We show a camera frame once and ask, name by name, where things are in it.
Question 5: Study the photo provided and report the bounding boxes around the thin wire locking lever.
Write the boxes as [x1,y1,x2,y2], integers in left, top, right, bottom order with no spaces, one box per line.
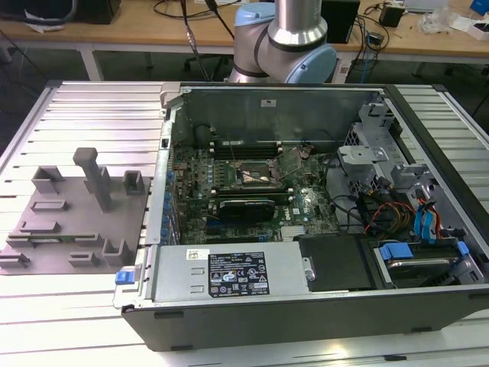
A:
[226,133,238,164]

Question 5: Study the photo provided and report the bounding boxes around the CPU socket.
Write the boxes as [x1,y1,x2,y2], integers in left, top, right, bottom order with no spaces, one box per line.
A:
[233,158,279,189]

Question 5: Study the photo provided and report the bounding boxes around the black graphics card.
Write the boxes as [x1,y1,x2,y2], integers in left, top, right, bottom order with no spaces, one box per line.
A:
[215,195,277,224]

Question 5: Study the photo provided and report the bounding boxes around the green motherboard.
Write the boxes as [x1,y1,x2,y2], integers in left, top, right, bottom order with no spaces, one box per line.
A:
[170,140,342,245]

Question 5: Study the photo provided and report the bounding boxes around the black cylindrical component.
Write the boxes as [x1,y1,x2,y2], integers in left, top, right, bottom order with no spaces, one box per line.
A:
[193,124,214,149]

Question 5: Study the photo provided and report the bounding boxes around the silver chipset heatsink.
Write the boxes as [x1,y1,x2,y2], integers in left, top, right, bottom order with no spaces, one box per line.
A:
[280,224,308,242]

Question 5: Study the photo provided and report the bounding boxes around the grey power supply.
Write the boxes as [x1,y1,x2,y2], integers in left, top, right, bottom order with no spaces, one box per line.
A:
[144,243,313,306]

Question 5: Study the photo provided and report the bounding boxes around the grey metal drive cage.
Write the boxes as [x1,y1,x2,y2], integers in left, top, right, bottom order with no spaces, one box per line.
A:
[335,101,446,215]

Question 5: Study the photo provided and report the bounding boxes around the black plastic shroud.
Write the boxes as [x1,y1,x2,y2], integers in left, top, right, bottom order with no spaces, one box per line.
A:
[296,233,377,292]

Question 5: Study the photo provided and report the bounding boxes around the open black PC case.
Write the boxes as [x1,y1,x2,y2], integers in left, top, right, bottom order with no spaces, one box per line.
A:
[113,81,489,352]

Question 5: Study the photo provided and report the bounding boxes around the blue case latch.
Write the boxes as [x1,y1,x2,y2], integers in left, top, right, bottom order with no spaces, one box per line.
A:
[114,268,137,286]

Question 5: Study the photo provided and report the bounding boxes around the blue disk carrier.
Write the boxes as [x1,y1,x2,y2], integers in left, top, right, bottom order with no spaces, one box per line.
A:
[377,239,471,268]

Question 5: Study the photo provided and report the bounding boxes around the grey part rack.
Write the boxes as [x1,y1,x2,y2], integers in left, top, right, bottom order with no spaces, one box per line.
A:
[0,147,154,277]

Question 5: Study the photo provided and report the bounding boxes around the black upright device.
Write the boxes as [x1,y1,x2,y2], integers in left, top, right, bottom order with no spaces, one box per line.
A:
[327,0,362,45]

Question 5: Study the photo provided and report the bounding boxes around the wooden desk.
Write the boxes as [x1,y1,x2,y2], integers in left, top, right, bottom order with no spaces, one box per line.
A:
[0,0,489,65]

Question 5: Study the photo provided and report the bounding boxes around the black hard disk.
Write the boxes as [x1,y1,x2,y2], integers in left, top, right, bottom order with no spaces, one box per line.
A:
[386,258,452,288]

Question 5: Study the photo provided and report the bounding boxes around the green RAM stick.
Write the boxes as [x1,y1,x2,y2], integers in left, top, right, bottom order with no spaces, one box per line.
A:
[27,236,76,245]

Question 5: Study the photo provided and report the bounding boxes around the small black adapter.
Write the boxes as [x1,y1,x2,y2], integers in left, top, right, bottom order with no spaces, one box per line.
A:
[379,4,406,28]

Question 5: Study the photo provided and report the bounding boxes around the clear plastic bag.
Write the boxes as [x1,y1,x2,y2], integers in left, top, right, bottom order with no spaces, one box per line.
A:
[416,6,456,34]

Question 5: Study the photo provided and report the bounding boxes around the flat white tray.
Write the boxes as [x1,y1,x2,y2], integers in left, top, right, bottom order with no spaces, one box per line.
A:
[403,0,449,11]

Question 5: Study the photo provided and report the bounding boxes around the large black box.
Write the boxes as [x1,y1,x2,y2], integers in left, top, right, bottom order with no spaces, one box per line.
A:
[0,0,122,24]

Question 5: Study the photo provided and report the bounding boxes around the crumpled white paper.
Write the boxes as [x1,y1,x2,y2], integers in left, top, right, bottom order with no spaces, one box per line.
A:
[23,9,64,34]

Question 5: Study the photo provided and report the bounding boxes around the white cardboard box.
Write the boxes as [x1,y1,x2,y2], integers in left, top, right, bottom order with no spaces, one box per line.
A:
[449,15,489,41]

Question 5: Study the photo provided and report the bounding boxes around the black cable bundle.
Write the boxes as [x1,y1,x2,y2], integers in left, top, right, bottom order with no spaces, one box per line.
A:
[324,152,387,234]

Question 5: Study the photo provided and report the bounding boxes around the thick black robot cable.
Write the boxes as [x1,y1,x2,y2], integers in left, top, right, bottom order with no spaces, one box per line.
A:
[179,0,213,83]

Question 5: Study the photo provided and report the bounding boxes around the yellow red power wires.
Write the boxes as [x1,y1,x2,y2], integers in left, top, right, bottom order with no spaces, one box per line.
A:
[362,201,418,235]

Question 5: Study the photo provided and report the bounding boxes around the blue network cable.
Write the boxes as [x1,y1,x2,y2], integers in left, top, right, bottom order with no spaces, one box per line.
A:
[361,32,385,84]

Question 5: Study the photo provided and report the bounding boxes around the blue flat data wire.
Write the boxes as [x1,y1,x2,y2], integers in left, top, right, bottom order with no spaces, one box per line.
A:
[414,199,442,245]

